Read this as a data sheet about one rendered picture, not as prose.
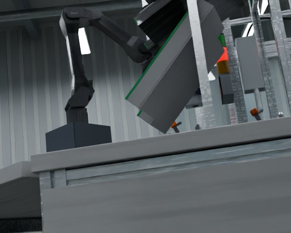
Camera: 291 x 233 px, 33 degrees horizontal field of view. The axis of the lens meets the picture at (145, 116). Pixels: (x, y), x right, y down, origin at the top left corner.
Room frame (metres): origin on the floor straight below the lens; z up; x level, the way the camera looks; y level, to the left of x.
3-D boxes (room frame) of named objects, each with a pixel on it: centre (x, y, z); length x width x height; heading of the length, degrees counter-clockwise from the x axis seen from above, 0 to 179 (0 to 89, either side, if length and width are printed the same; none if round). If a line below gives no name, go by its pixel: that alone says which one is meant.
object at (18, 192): (1.40, 0.17, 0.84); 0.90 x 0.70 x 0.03; 137
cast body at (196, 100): (1.50, -0.17, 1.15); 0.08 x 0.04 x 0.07; 84
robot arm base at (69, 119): (1.43, 0.20, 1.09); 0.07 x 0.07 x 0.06; 47
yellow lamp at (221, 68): (1.68, -0.30, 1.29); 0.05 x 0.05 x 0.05
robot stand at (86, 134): (1.43, 0.21, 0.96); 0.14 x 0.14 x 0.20; 47
